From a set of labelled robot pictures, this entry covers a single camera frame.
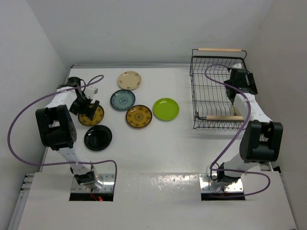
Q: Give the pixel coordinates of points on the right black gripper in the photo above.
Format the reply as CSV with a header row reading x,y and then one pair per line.
x,y
252,83

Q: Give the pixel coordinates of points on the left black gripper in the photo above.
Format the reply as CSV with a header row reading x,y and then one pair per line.
x,y
75,110

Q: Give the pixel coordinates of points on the black plate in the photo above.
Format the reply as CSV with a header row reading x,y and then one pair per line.
x,y
98,138

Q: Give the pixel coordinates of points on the cream plate with flowers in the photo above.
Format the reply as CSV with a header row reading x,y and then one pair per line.
x,y
236,111

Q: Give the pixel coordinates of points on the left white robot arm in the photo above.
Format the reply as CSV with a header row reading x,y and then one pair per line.
x,y
57,130

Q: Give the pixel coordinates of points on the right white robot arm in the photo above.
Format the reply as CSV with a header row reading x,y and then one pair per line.
x,y
261,140

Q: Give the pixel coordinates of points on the left yellow patterned plate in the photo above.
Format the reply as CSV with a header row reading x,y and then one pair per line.
x,y
98,116

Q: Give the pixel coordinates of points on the yellow patterned plate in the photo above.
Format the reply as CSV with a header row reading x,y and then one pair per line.
x,y
98,116
139,116

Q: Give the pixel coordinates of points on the blue patterned plate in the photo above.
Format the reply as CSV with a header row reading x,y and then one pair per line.
x,y
122,100

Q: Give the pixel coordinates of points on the middle yellow patterned plate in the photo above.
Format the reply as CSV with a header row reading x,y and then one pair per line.
x,y
139,116

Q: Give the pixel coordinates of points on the beige floral plate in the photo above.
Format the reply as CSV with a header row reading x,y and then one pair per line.
x,y
129,80

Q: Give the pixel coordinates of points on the lime green plate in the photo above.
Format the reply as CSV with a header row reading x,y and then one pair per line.
x,y
166,109

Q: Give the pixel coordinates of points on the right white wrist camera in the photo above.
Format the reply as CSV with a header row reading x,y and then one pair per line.
x,y
237,66

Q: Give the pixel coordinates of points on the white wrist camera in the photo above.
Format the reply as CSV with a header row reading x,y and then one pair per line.
x,y
90,92
237,66

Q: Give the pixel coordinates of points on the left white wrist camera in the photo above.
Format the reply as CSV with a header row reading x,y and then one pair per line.
x,y
90,92

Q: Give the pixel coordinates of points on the black wire dish rack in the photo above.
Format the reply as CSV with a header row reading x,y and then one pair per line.
x,y
211,106

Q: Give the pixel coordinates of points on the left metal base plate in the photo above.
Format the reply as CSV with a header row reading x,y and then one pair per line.
x,y
104,184

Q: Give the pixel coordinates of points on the metal base plate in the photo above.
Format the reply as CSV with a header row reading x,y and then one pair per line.
x,y
210,186
104,184

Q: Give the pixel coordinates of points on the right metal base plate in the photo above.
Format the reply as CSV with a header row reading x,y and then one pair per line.
x,y
210,186

